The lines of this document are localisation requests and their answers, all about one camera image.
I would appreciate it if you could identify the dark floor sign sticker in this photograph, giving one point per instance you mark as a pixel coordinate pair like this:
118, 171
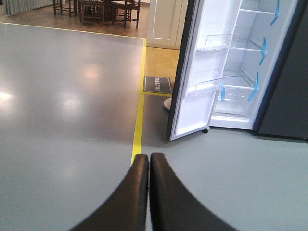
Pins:
157, 85

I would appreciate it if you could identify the clear crisper drawer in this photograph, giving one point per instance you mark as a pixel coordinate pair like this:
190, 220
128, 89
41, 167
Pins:
235, 103

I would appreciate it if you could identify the left drawer blue tape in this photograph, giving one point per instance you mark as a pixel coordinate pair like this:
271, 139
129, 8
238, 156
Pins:
222, 92

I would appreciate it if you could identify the lower glass fridge shelf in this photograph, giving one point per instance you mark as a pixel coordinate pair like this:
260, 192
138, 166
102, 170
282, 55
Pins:
238, 78

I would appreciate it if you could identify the wooden chair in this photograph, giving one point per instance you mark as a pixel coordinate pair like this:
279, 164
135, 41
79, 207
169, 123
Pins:
61, 6
121, 11

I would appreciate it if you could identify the lower blue tape strip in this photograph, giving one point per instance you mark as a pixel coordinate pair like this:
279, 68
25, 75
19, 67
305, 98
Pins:
255, 89

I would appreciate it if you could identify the dark grey fridge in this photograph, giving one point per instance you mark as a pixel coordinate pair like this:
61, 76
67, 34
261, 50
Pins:
280, 106

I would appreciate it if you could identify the wooden dining table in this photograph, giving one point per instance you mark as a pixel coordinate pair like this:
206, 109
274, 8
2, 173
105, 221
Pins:
94, 10

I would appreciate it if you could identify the white cabinet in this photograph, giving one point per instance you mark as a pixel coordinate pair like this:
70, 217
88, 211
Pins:
166, 23

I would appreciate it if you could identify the upper clear door bin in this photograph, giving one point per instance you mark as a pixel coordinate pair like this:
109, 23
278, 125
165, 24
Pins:
222, 41

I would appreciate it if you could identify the middle blue tape strip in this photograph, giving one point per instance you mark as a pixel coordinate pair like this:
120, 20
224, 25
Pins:
263, 51

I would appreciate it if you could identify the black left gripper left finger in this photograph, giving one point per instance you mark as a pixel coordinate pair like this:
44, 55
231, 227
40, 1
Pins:
126, 207

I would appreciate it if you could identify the middle glass fridge shelf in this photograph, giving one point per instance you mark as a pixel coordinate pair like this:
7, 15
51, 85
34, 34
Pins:
246, 45

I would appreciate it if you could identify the middle clear door bin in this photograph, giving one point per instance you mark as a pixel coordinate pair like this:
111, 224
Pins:
207, 86

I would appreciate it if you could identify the clear door bin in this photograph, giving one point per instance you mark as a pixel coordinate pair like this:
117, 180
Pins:
222, 41
207, 86

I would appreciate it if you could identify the upper glass fridge shelf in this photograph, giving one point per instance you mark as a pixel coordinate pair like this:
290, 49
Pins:
257, 11

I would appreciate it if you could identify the upper blue tape strip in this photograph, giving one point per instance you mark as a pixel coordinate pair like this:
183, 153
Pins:
276, 14

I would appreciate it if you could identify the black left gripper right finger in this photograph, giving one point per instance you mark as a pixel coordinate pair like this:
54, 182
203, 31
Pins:
173, 207

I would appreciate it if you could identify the fridge door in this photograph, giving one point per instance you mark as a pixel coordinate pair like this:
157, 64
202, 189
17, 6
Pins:
191, 113

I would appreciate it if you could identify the glass fridge shelf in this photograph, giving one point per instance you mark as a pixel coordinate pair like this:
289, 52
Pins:
257, 11
246, 45
238, 78

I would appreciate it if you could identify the blue tape strip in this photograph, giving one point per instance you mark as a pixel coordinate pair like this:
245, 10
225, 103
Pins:
276, 14
255, 89
263, 51

